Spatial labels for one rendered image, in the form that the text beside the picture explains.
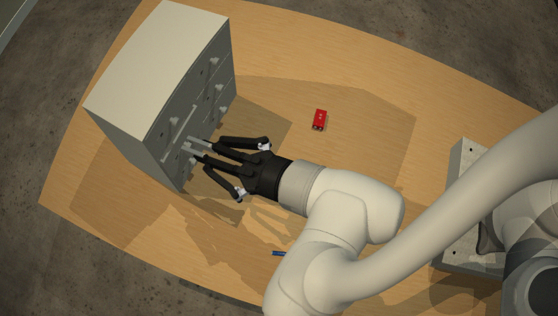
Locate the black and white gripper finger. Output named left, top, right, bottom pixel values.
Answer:
left=186, top=136, right=272, bottom=165
left=181, top=145, right=255, bottom=203

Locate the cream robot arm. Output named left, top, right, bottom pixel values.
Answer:
left=262, top=104, right=558, bottom=316

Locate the red nine-volt battery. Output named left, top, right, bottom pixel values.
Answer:
left=313, top=109, right=327, bottom=130

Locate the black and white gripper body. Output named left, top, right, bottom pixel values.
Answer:
left=238, top=150, right=293, bottom=202

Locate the small grey chest of drawers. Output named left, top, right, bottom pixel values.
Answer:
left=82, top=0, right=237, bottom=193

